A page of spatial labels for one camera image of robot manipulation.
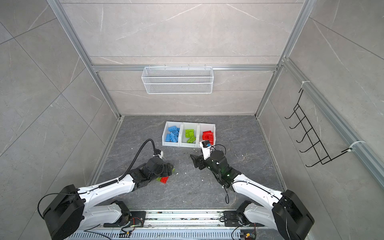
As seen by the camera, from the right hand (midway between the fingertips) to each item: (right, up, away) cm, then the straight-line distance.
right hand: (196, 151), depth 81 cm
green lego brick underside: (-5, +8, +26) cm, 27 cm away
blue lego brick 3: (-15, +6, +20) cm, 26 cm away
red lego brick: (-18, -17, +3) cm, 25 cm away
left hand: (-16, -8, +5) cm, 18 cm away
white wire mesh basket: (-12, +46, +20) cm, 52 cm away
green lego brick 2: (-3, +6, +23) cm, 24 cm away
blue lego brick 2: (-19, +6, +23) cm, 31 cm away
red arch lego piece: (+8, +8, +20) cm, 23 cm away
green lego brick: (-5, +10, +26) cm, 29 cm away
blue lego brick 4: (-13, +10, +23) cm, 29 cm away
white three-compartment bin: (+2, +13, +21) cm, 24 cm away
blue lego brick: (-17, +12, +26) cm, 34 cm away
